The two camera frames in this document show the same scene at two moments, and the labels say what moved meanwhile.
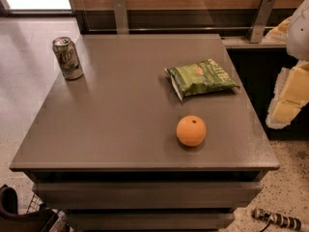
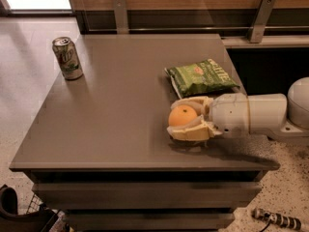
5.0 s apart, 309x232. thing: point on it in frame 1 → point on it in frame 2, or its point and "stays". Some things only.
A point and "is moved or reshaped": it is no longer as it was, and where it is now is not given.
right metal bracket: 263,18 stays
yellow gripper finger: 280,33 → 203,103
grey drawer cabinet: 104,151 stays
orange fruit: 190,130 is moved or reshaped
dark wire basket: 39,217 stays
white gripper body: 299,33 → 229,114
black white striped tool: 275,217 stays
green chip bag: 202,76 stays
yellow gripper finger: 291,96 → 197,130
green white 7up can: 68,58 stays
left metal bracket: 121,15 stays
